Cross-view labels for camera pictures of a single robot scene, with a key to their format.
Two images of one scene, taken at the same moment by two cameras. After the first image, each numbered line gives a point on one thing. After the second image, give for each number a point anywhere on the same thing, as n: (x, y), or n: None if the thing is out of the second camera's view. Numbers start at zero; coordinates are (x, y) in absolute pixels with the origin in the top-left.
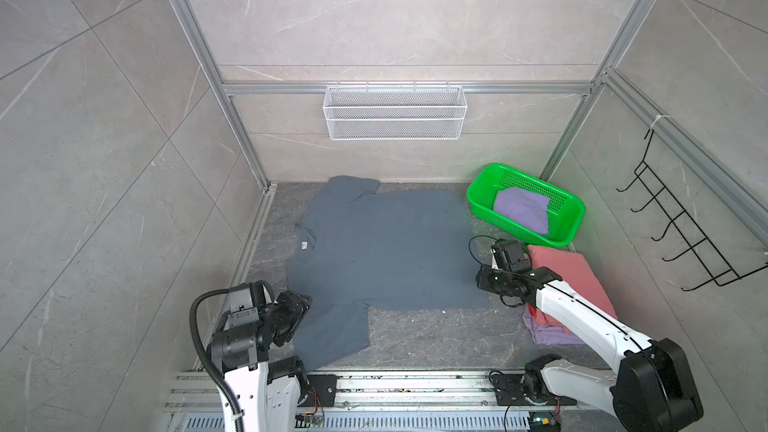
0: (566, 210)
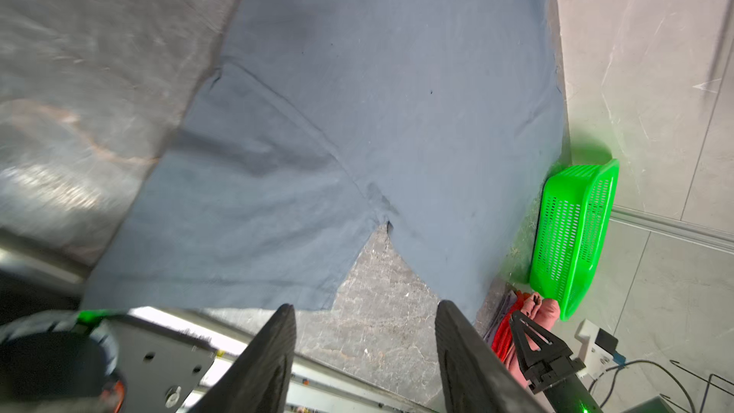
0: (574, 215)
